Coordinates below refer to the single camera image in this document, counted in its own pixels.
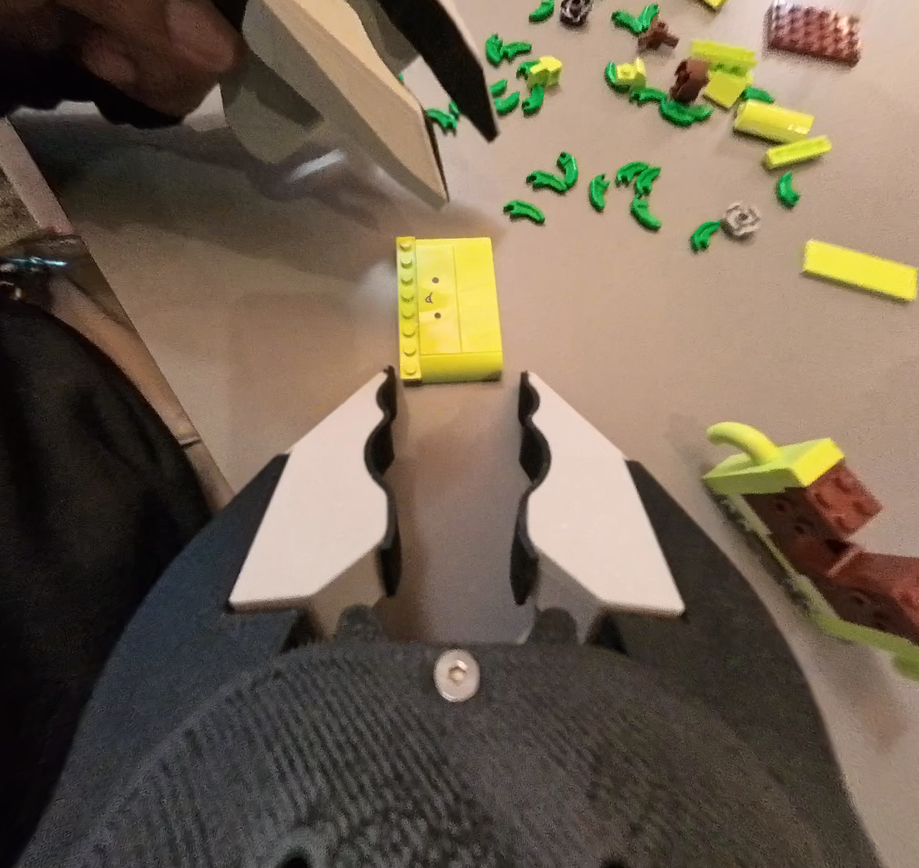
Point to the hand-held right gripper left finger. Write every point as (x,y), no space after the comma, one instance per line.
(316,523)

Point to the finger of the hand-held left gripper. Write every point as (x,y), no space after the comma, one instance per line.
(438,56)
(337,71)

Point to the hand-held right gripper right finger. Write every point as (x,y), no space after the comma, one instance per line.
(603,523)

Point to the brown and lime brick assembly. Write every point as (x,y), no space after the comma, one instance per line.
(449,365)

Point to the lime tile with face print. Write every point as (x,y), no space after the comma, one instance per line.
(434,308)

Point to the long lime tile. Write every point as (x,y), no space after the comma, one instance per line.
(477,300)
(858,272)

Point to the person's left hand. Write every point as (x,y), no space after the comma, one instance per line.
(129,28)

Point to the lime rounded corner piece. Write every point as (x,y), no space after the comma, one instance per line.
(545,71)

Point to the dark round plate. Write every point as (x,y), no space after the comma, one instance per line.
(576,6)

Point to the scatter of green leaf pieces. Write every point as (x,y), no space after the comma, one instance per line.
(524,211)

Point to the small lime stud piece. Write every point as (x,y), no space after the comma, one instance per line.
(632,72)

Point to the brown and lime trunk build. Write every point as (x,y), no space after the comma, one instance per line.
(811,509)

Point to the person's black clothing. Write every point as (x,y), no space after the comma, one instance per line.
(86,523)

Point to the brown stump piece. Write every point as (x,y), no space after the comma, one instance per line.
(689,78)

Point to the stack of lime bricks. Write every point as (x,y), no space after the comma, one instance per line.
(721,56)

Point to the grey round plate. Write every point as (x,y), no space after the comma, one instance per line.
(742,220)

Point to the large lime half-round brick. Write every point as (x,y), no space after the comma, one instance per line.
(772,121)

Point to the large brown studded plate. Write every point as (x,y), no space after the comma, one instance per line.
(815,31)

